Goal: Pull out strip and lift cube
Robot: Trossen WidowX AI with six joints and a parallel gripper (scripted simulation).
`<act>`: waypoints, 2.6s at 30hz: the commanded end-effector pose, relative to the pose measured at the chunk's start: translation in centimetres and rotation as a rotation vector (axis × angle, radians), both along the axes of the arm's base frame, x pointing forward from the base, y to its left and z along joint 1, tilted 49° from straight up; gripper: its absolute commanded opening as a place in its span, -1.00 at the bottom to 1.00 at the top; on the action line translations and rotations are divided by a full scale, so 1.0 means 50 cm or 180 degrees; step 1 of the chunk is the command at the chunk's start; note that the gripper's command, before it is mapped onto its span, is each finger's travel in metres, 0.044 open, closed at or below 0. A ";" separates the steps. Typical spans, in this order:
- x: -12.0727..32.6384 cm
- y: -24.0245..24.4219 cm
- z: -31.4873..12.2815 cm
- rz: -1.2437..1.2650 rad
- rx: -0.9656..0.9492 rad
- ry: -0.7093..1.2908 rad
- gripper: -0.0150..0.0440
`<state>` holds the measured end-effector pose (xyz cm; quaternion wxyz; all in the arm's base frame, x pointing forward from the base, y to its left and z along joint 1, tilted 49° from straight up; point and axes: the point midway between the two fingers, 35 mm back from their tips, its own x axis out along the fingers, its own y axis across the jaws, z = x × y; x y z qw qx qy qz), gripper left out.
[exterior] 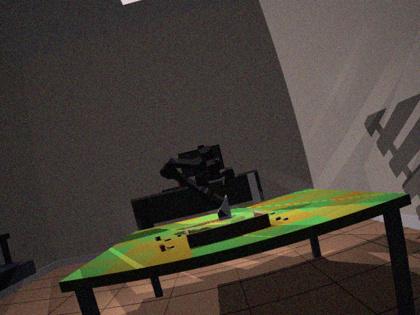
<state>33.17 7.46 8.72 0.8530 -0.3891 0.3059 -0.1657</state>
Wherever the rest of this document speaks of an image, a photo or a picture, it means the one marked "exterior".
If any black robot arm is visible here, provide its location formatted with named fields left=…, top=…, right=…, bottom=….
left=160, top=146, right=225, bottom=208

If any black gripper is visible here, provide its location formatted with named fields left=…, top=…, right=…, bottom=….
left=195, top=167, right=235, bottom=190

